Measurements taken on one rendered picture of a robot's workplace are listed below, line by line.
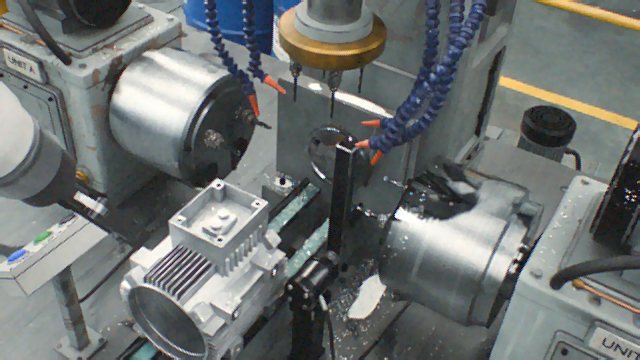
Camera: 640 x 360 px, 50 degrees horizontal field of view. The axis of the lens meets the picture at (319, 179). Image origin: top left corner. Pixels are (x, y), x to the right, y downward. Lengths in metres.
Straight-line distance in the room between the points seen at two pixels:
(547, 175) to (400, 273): 0.76
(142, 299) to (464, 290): 0.51
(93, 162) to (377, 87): 0.61
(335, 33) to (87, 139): 0.62
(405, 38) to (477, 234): 0.43
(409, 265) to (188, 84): 0.54
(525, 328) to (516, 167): 0.78
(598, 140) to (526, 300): 2.47
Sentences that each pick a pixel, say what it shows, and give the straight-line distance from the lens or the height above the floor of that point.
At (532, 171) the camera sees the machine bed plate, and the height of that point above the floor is 0.80.
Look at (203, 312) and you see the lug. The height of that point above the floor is 1.08.
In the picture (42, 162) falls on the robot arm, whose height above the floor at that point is 1.41.
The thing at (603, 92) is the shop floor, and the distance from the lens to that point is 3.86.
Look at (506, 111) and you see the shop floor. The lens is 3.50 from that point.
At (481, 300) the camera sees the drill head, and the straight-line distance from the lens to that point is 1.12.
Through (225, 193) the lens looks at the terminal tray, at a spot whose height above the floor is 1.12.
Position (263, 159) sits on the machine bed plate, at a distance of 1.72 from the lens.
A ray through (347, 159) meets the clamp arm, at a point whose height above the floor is 1.23.
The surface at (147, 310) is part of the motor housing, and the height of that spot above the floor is 0.98.
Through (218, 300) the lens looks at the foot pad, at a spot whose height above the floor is 1.08.
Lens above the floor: 1.88
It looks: 40 degrees down
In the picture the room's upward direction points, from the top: 4 degrees clockwise
